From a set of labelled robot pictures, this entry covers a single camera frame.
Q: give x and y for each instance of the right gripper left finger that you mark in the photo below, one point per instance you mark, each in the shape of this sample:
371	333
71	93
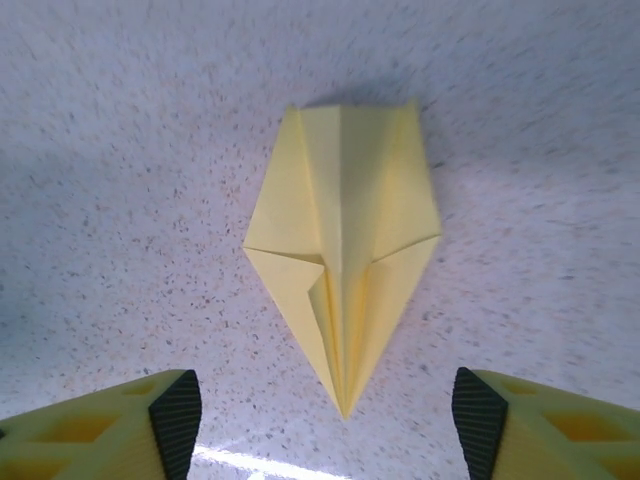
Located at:
100	435

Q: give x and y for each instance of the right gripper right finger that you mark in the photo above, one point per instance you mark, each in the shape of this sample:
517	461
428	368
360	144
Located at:
550	435

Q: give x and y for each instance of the yellow cloth sheet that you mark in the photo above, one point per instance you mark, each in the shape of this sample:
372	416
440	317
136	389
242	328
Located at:
345	225

